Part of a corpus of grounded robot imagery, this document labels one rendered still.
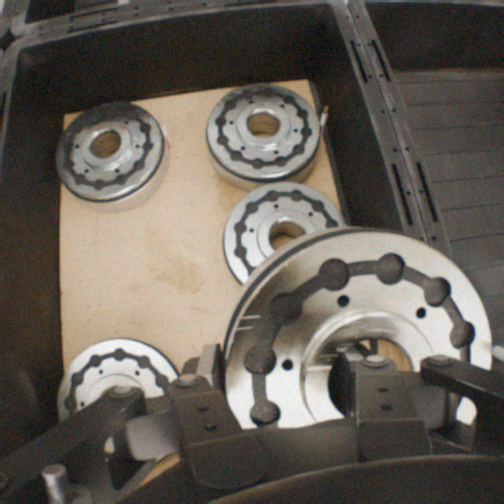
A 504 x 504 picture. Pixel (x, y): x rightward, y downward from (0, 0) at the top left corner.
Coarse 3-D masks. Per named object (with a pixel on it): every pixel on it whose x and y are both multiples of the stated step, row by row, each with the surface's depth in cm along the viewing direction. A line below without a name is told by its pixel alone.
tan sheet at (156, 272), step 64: (64, 128) 38; (192, 128) 38; (64, 192) 36; (192, 192) 36; (64, 256) 35; (128, 256) 35; (192, 256) 35; (64, 320) 33; (128, 320) 33; (192, 320) 33
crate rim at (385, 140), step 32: (224, 0) 30; (256, 0) 30; (288, 0) 30; (320, 0) 30; (64, 32) 30; (96, 32) 30; (352, 32) 29; (352, 64) 28; (0, 96) 28; (0, 128) 28; (384, 128) 27; (0, 160) 26; (384, 160) 26; (0, 192) 26; (0, 224) 25; (416, 224) 25; (0, 416) 22; (0, 448) 21
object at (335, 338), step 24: (360, 312) 13; (384, 312) 13; (336, 336) 13; (360, 336) 13; (384, 336) 13; (408, 336) 13; (312, 360) 13; (336, 360) 13; (408, 360) 13; (312, 384) 13; (312, 408) 13; (336, 408) 13
